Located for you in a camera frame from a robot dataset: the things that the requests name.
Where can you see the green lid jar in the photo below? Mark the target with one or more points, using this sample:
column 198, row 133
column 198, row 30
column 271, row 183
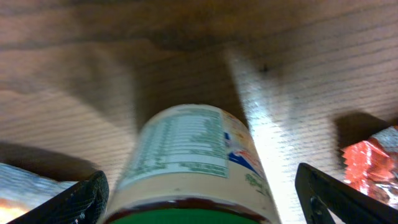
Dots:
column 193, row 164

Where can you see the small orange snack box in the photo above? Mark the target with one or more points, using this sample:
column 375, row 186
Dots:
column 23, row 191

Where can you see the red chocolate bar wrapper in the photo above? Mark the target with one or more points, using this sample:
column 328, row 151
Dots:
column 371, row 166

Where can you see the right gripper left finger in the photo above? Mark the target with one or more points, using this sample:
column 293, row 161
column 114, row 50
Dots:
column 82, row 203

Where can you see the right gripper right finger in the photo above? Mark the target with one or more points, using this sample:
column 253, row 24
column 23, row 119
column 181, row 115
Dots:
column 320, row 194

